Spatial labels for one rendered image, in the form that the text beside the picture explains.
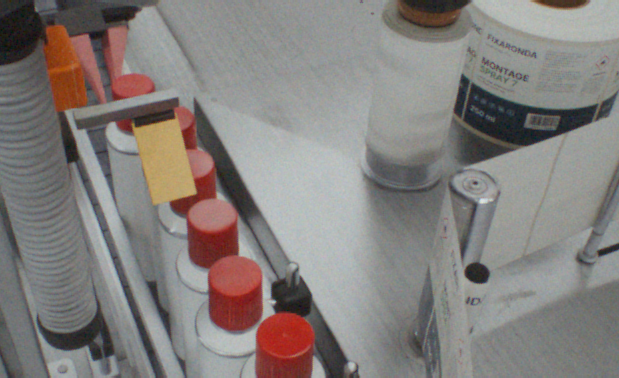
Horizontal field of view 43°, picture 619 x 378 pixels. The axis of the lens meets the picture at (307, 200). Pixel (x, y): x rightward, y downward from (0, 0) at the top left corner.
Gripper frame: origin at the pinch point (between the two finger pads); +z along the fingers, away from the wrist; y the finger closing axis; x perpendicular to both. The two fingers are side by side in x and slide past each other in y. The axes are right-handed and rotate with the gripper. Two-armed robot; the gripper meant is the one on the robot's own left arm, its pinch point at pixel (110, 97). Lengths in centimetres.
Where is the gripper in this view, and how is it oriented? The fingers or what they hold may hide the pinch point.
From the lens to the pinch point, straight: 86.7
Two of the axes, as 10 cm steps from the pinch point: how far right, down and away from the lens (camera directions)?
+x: -3.6, -0.4, 9.3
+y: 9.0, -2.7, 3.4
